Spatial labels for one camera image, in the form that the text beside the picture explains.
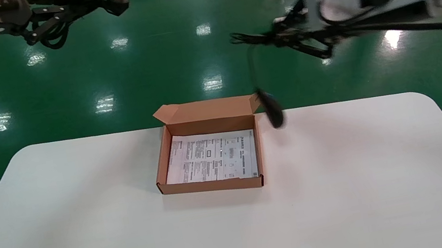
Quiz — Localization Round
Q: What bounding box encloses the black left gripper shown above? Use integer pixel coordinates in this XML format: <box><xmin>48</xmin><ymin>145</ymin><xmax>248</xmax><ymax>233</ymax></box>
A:
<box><xmin>0</xmin><ymin>0</ymin><xmax>96</xmax><ymax>51</ymax></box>

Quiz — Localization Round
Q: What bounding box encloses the printed white paper sheet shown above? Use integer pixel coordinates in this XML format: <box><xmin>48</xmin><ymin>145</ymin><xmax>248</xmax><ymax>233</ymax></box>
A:
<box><xmin>159</xmin><ymin>122</ymin><xmax>262</xmax><ymax>193</ymax></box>

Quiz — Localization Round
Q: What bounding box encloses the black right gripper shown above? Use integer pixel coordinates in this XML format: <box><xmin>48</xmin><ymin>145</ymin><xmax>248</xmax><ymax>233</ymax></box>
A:
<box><xmin>259</xmin><ymin>0</ymin><xmax>350</xmax><ymax>69</ymax></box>

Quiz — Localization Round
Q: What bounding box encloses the black wired computer mouse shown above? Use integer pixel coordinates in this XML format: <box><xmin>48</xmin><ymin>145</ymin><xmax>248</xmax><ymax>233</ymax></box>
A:
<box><xmin>229</xmin><ymin>26</ymin><xmax>287</xmax><ymax>135</ymax></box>

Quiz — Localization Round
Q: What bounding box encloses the brown cardboard box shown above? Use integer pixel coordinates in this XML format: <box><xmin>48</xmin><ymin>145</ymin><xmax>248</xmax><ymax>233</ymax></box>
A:
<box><xmin>143</xmin><ymin>87</ymin><xmax>280</xmax><ymax>205</ymax></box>

